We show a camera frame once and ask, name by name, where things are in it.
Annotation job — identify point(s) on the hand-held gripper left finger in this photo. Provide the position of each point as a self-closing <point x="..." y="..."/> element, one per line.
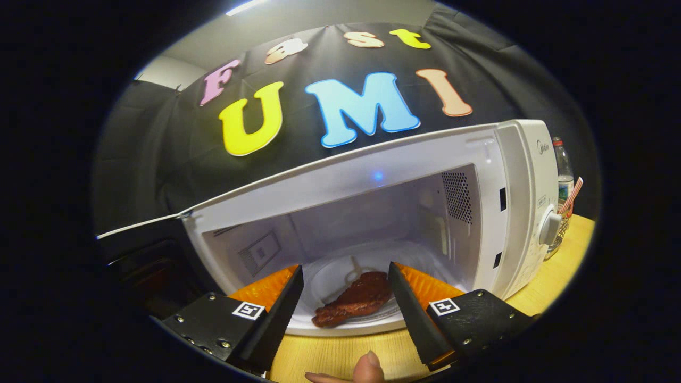
<point x="282" y="314"/>

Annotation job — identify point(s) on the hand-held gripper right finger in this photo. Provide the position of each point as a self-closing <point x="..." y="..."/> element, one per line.
<point x="412" y="314"/>

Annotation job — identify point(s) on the brown meat piece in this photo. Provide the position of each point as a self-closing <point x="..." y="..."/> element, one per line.
<point x="356" y="300"/>

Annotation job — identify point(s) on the white toaster oven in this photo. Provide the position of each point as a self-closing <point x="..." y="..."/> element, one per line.
<point x="372" y="175"/>

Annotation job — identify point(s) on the red striped straw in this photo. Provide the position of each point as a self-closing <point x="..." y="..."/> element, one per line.
<point x="573" y="196"/>

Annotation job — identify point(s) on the clear water bottle red label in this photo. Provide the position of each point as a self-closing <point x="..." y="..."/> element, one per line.
<point x="564" y="165"/>

